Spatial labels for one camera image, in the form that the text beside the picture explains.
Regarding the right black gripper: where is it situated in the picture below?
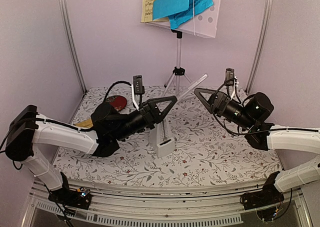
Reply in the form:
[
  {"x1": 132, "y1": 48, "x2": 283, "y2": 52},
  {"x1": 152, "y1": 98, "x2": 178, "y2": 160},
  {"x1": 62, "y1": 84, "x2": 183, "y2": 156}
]
[{"x1": 194, "y1": 87, "x2": 255, "y2": 131}]

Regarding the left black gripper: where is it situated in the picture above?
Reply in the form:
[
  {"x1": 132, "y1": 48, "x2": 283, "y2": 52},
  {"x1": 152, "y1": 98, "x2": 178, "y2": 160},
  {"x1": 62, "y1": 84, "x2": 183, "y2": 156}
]
[{"x1": 112, "y1": 96, "x2": 178, "y2": 143}]

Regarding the clear metronome cover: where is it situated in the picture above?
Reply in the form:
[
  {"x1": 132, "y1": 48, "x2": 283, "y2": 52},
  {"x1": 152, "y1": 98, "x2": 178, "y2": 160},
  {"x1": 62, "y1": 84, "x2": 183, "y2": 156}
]
[{"x1": 176, "y1": 73, "x2": 209, "y2": 104}]

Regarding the silver tripod music stand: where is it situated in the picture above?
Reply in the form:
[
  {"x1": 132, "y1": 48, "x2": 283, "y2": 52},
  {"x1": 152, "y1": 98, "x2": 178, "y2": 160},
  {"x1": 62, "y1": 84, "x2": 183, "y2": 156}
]
[{"x1": 147, "y1": 0, "x2": 221, "y2": 95}]

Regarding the white metronome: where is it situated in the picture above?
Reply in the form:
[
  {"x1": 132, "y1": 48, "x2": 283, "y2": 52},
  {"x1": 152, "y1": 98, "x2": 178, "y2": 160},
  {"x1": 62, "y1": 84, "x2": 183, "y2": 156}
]
[{"x1": 149, "y1": 119, "x2": 176, "y2": 158}]

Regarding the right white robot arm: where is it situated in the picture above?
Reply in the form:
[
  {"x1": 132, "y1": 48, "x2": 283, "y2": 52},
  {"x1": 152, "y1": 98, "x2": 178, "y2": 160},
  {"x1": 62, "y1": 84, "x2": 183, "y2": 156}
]
[{"x1": 194, "y1": 88, "x2": 320, "y2": 205}]

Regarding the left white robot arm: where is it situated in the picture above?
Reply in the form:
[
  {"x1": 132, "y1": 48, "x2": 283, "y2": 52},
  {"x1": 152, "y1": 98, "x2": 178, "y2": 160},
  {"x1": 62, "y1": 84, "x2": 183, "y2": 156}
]
[{"x1": 2, "y1": 95, "x2": 177, "y2": 204}]

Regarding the red floral plate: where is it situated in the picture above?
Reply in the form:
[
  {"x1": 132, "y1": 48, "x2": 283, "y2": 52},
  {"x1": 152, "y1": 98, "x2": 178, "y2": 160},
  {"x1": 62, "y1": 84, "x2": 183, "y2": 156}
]
[{"x1": 105, "y1": 95, "x2": 128, "y2": 112}]

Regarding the woven bamboo tray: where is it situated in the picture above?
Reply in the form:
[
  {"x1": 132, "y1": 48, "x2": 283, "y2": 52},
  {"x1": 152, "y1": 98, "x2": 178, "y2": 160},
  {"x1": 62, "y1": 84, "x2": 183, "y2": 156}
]
[{"x1": 75, "y1": 118, "x2": 93, "y2": 128}]

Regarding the blue paper sheet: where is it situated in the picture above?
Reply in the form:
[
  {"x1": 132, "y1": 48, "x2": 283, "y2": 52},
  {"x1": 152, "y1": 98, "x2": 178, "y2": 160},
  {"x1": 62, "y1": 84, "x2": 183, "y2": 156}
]
[{"x1": 152, "y1": 0, "x2": 214, "y2": 30}]

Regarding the yellow sheet music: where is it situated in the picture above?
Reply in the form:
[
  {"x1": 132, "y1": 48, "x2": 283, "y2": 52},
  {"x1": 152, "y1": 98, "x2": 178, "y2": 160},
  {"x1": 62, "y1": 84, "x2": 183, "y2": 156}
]
[{"x1": 141, "y1": 0, "x2": 176, "y2": 23}]

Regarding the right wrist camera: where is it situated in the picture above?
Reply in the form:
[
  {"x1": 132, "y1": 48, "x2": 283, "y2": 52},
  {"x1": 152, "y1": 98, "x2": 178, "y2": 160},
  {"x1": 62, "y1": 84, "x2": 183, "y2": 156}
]
[{"x1": 224, "y1": 68, "x2": 241, "y2": 103}]

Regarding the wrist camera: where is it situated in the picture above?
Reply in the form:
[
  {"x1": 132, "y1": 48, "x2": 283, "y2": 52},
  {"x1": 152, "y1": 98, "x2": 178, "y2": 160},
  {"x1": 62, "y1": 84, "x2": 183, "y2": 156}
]
[
  {"x1": 224, "y1": 68, "x2": 241, "y2": 103},
  {"x1": 131, "y1": 75, "x2": 145, "y2": 110}
]

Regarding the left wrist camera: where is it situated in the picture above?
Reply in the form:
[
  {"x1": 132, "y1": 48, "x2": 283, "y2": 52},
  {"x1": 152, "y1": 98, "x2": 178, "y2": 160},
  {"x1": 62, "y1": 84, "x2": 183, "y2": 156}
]
[{"x1": 131, "y1": 75, "x2": 145, "y2": 110}]

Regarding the right aluminium frame post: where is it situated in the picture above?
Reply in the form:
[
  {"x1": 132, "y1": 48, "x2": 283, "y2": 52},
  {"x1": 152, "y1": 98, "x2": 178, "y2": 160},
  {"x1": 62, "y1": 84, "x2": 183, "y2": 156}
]
[{"x1": 245, "y1": 0, "x2": 273, "y2": 94}]

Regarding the aluminium frame post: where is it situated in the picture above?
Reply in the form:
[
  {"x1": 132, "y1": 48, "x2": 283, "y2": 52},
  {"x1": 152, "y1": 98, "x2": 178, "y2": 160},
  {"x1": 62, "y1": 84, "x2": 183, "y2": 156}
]
[
  {"x1": 245, "y1": 0, "x2": 273, "y2": 94},
  {"x1": 58, "y1": 0, "x2": 88, "y2": 95}
]

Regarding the front aluminium rail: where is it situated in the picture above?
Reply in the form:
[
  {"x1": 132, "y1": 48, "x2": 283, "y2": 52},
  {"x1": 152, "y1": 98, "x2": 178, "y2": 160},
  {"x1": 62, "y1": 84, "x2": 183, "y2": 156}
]
[{"x1": 21, "y1": 179, "x2": 313, "y2": 227}]

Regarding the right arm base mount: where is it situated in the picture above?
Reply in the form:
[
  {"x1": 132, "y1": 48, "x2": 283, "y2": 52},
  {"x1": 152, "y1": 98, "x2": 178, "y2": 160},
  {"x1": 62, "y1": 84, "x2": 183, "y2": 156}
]
[{"x1": 239, "y1": 171, "x2": 293, "y2": 223}]

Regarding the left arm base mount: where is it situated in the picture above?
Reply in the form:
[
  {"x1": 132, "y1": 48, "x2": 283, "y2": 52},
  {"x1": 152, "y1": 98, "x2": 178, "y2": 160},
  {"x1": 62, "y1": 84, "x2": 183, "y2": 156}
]
[{"x1": 48, "y1": 172, "x2": 92, "y2": 210}]

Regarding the left aluminium frame post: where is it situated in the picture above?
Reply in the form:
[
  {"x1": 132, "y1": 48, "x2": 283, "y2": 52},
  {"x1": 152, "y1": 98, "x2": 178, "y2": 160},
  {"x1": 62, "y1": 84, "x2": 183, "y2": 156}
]
[{"x1": 58, "y1": 0, "x2": 88, "y2": 95}]

